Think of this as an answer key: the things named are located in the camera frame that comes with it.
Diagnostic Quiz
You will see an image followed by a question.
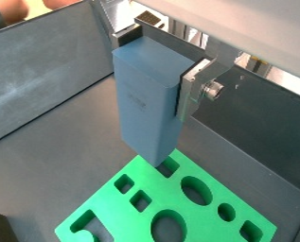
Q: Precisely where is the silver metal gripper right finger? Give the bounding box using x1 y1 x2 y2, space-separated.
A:
135 19 239 122

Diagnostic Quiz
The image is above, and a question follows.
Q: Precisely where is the green shape-sorter board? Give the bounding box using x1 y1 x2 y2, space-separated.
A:
55 150 277 242

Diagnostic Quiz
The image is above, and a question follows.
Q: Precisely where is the grey-blue rectangular block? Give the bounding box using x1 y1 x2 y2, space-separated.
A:
112 37 194 166

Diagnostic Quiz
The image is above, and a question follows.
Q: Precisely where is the grey bin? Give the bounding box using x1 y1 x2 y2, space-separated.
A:
0 0 300 242

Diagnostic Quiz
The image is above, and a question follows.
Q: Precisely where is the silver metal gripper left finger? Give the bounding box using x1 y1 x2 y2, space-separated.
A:
111 24 142 49

